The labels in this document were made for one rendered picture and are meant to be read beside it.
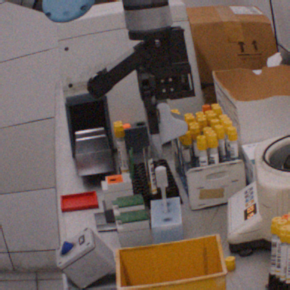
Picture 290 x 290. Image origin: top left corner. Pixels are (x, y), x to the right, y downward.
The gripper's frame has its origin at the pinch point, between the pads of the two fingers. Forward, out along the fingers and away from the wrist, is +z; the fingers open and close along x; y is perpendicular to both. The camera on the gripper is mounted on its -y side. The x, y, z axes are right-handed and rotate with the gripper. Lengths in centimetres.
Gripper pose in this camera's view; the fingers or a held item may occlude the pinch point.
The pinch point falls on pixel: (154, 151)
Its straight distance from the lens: 143.4
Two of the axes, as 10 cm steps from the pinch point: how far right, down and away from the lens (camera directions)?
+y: 9.9, -1.5, 0.3
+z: 1.3, 9.4, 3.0
